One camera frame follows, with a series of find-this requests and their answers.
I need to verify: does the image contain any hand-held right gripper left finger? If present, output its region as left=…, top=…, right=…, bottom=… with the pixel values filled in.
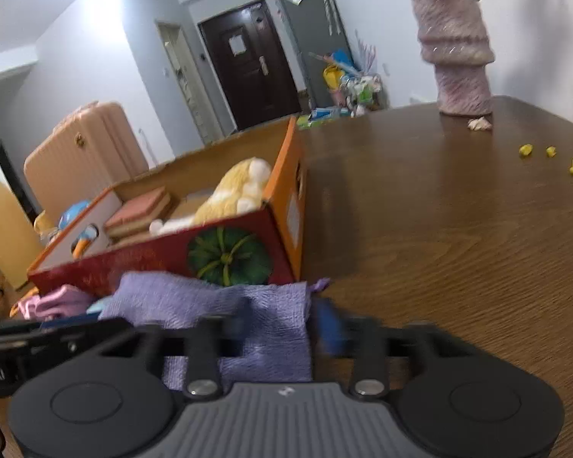
left=100, top=314, right=250, bottom=400

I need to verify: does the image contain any red orange cardboard box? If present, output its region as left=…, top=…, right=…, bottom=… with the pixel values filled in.
left=27, top=115, right=309, bottom=297

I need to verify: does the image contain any pink cloth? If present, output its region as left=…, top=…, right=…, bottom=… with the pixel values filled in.
left=10, top=285, right=94, bottom=322

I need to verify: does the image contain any pile of toys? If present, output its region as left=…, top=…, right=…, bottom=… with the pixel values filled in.
left=309, top=38, right=390, bottom=118

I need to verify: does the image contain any pink ribbed vase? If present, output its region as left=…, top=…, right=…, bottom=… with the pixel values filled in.
left=407, top=0, right=497, bottom=118

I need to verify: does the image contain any yellow white plush toy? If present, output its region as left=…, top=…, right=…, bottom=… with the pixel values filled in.
left=149, top=157, right=273, bottom=237

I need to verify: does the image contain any brown sponge block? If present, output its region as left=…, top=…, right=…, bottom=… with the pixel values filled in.
left=104, top=187, right=173, bottom=242

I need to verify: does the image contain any blue plastic packet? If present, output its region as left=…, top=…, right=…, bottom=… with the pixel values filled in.
left=57, top=200, right=100, bottom=258

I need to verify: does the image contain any grey refrigerator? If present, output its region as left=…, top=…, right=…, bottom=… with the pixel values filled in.
left=272, top=0, right=364, bottom=106

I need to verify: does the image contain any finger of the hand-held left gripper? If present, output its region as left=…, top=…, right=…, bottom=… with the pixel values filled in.
left=0, top=317, right=135, bottom=360

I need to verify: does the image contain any light blue fluffy cloth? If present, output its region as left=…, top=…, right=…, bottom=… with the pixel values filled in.
left=87, top=295, right=116, bottom=316

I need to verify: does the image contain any dark brown door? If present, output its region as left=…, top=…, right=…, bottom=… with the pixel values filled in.
left=197, top=0, right=302, bottom=132

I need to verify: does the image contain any black panel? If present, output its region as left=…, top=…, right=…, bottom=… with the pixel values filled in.
left=0, top=140, right=40, bottom=223

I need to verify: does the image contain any green blue package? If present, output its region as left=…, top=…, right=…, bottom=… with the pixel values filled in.
left=296, top=107, right=352, bottom=130

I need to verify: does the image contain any white interior door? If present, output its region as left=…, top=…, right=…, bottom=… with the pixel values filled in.
left=155, top=21, right=225, bottom=147

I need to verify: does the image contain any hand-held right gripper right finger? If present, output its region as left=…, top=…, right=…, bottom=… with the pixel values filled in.
left=313, top=297, right=455, bottom=400

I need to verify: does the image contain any purple cloth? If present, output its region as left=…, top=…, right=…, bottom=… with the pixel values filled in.
left=98, top=271, right=332, bottom=390

